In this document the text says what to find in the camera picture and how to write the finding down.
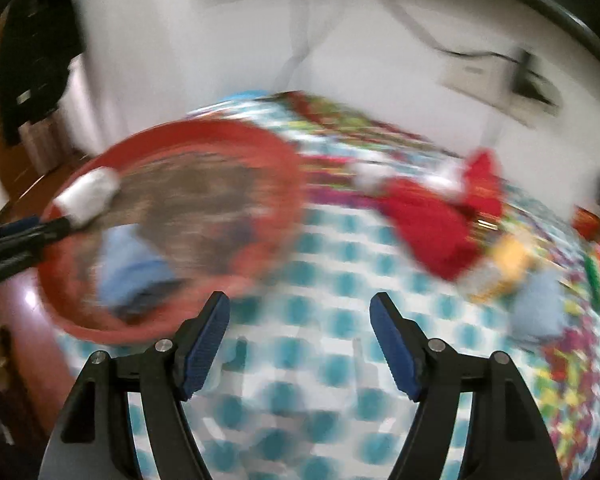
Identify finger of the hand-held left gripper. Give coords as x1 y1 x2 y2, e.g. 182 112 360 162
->
0 215 74 250
0 246 46 292

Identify red sock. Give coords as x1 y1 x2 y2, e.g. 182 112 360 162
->
380 150 503 281

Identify white soft bundle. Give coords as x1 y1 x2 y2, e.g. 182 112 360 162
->
55 167 121 226

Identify white crumpled plastic bag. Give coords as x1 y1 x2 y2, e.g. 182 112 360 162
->
352 160 396 196

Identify orange red snack packet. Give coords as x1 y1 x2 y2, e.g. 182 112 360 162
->
572 207 600 238

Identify white wall socket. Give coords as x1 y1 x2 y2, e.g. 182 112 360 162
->
440 57 508 95

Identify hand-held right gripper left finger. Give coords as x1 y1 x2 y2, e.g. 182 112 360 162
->
39 291 231 480

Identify polka dot bed sheet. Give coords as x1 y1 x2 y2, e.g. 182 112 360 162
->
55 90 600 480

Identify blue folded cloth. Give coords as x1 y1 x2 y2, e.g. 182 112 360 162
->
510 270 566 346
97 225 181 316

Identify red round tray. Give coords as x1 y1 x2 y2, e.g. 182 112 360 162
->
37 120 306 346

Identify black cable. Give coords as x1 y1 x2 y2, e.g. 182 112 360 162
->
432 42 522 62

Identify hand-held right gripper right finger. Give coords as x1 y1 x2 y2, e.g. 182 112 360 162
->
369 291 563 480

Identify dark hanging clothes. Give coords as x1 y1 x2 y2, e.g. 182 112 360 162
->
0 0 87 146

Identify yellow small box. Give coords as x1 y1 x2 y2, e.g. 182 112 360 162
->
480 235 536 301

